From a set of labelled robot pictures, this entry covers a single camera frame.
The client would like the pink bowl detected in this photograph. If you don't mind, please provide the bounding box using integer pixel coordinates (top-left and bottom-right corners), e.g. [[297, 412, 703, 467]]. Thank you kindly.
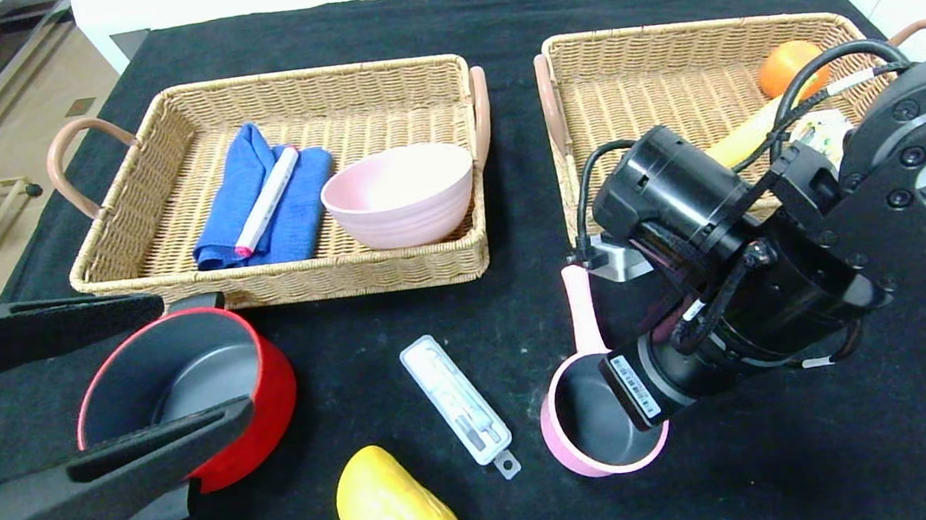
[[316, 138, 483, 258]]

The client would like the wicker basket with brown handles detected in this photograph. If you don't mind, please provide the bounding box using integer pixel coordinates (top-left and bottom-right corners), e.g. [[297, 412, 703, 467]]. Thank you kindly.
[[40, 49, 510, 330], [530, 0, 926, 250]]

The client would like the orange fruit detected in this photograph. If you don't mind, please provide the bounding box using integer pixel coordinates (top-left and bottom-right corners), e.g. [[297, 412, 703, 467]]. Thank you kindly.
[[754, 36, 833, 102]]

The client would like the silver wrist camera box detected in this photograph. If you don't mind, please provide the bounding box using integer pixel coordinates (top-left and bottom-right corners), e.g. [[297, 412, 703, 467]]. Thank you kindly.
[[582, 226, 656, 287]]

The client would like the red pot with black handles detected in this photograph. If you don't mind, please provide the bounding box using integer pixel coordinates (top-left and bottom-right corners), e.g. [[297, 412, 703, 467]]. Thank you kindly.
[[62, 283, 312, 520]]

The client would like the small juice carton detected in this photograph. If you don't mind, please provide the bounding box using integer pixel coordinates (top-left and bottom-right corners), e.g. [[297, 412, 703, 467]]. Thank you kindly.
[[787, 107, 861, 171]]

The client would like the pink saucepan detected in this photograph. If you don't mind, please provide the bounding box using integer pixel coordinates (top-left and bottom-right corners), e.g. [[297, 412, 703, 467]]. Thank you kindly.
[[522, 254, 676, 484]]

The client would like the clear plastic thermometer case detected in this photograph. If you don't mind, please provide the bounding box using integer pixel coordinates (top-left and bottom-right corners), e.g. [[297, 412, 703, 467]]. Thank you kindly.
[[398, 326, 523, 491]]

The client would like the thin cable with white tag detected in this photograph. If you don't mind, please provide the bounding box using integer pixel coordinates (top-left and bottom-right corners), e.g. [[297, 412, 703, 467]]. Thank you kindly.
[[780, 317, 870, 373]]

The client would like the blue folded towel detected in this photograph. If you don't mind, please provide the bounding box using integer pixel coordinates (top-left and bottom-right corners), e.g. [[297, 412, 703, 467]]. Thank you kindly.
[[179, 114, 346, 274]]

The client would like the black tablecloth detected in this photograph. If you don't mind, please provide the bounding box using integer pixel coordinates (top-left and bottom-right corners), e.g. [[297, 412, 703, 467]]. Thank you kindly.
[[0, 0, 926, 520]]

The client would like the black braided cable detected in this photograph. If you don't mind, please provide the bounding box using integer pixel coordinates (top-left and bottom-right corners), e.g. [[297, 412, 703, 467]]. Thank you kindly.
[[658, 237, 787, 359]]

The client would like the white marker pen pink cap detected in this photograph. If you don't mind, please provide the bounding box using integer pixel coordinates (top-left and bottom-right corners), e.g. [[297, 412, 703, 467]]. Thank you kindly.
[[223, 145, 312, 260]]

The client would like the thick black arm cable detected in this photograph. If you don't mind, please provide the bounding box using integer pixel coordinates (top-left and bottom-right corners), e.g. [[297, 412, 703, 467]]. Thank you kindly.
[[761, 35, 923, 165]]

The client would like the yellow banana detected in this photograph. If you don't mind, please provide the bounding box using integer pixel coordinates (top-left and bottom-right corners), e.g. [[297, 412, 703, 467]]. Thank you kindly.
[[701, 96, 797, 172]]

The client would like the black camera cable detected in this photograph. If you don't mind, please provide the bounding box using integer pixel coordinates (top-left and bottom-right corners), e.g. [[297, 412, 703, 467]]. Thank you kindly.
[[568, 139, 649, 269]]

